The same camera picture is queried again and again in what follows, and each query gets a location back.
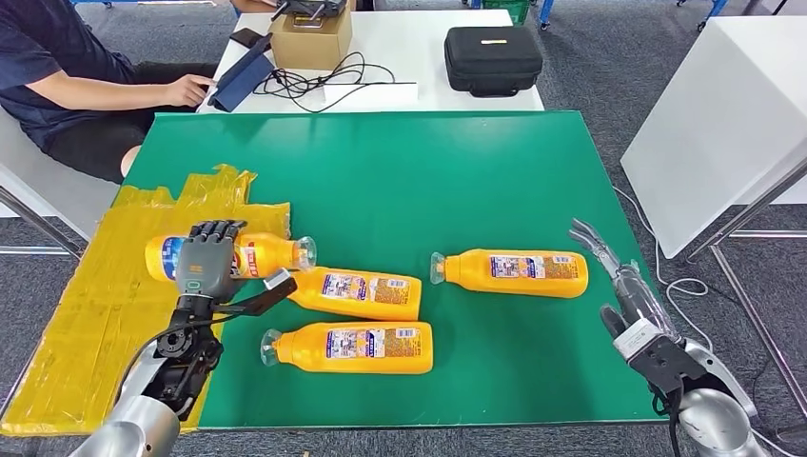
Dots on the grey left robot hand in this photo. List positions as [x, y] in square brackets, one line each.
[205, 265]

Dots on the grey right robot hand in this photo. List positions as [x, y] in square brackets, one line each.
[637, 296]

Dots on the orange detergent bottle clear cap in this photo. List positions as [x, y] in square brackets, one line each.
[353, 293]
[473, 271]
[302, 350]
[271, 252]

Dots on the yellow taped cardboard sheet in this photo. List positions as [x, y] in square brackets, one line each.
[82, 353]

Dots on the white bench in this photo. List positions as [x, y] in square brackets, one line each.
[38, 183]

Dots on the blue tablet folio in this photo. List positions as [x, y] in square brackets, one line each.
[243, 77]

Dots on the white side table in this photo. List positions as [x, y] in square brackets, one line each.
[712, 120]

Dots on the green table mat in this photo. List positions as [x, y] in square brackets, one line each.
[410, 189]

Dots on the black phone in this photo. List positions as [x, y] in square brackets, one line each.
[243, 36]

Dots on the brown cardboard box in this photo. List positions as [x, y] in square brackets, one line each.
[312, 49]

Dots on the person behind white table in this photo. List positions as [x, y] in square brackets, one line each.
[252, 5]

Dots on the seated person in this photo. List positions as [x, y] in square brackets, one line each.
[38, 57]

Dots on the black zip carrying case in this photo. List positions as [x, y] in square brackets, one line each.
[493, 61]

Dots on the black remote controller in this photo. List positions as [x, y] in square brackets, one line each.
[309, 7]

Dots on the green plastic crate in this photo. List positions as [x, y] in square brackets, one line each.
[507, 9]

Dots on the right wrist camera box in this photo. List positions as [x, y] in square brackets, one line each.
[637, 340]

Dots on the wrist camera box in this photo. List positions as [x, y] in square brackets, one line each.
[637, 340]
[277, 280]

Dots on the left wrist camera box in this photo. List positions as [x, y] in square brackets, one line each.
[277, 280]

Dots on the blue metal rack frame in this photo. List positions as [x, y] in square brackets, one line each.
[546, 11]
[126, 1]

